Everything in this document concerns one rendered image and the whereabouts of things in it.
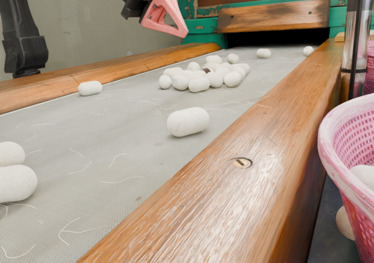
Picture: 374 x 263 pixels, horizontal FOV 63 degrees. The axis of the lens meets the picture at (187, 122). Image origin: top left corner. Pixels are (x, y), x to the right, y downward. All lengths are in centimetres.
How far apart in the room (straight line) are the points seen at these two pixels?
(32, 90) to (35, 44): 34
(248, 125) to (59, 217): 12
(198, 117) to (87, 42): 215
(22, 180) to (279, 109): 17
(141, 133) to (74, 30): 220
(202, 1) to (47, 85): 67
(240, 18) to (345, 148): 74
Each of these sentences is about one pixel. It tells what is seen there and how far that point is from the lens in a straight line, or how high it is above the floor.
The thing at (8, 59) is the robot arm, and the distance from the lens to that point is 81.
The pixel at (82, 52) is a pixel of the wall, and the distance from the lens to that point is 243.
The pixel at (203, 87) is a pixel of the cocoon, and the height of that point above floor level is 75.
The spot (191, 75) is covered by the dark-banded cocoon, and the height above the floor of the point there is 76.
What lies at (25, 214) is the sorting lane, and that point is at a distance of 19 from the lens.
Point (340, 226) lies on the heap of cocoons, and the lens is 19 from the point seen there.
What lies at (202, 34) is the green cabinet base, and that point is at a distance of 103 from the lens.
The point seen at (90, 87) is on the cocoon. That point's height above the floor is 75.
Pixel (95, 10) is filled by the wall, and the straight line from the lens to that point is 229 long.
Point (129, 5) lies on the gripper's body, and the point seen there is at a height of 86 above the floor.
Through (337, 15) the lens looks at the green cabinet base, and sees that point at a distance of 92.
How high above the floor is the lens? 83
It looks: 18 degrees down
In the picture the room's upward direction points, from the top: 4 degrees counter-clockwise
